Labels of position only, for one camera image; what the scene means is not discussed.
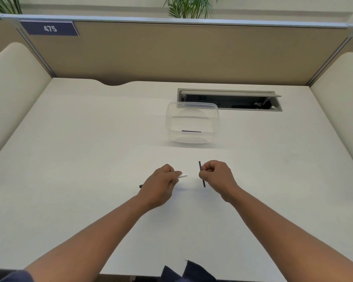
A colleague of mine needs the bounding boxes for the person's left hand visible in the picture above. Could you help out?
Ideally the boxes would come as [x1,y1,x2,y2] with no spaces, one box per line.
[136,164,183,209]

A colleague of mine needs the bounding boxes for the person's right hand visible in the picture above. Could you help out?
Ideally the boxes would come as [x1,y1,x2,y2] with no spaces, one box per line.
[199,160,241,203]

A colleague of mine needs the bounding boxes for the white pen with black end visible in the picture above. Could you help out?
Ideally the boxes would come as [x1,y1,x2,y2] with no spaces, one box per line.
[139,173,188,189]

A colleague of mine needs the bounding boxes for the person's left forearm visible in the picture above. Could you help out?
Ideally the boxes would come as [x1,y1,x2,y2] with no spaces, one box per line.
[23,195,161,282]

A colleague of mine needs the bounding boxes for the person's right forearm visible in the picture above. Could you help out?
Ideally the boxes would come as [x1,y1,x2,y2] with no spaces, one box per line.
[222,185,353,282]

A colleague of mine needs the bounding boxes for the clear plastic container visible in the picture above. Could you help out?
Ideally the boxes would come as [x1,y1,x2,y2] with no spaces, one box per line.
[166,102,222,145]

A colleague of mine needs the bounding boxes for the dark blue garment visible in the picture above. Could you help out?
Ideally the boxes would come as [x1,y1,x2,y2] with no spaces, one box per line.
[160,259,219,282]

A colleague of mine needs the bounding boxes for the beige desk partition panel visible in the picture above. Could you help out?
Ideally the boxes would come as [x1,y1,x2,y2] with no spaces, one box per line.
[21,20,353,87]
[0,19,56,79]

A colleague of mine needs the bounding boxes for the cream side screen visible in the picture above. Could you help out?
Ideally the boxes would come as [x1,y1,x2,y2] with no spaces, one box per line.
[0,42,53,168]
[309,52,353,161]

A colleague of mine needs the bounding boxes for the green potted palm plant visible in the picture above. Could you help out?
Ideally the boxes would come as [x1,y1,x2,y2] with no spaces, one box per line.
[163,0,227,20]
[0,0,23,14]

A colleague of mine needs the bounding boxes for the dark blue sleeve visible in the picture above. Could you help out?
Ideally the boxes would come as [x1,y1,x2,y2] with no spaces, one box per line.
[0,269,33,282]

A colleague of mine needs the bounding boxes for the blue number label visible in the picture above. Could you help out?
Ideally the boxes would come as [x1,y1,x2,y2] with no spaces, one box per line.
[19,20,79,36]

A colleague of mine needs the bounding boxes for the grey desk cable hatch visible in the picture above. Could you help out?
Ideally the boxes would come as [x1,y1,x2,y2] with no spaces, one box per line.
[177,88,283,111]

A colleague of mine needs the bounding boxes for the black cables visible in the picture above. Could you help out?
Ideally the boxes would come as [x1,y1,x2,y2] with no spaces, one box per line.
[253,100,278,110]

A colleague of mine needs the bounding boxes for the grey aluminium partition rail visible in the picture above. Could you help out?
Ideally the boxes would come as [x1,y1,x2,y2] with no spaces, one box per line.
[0,14,353,30]

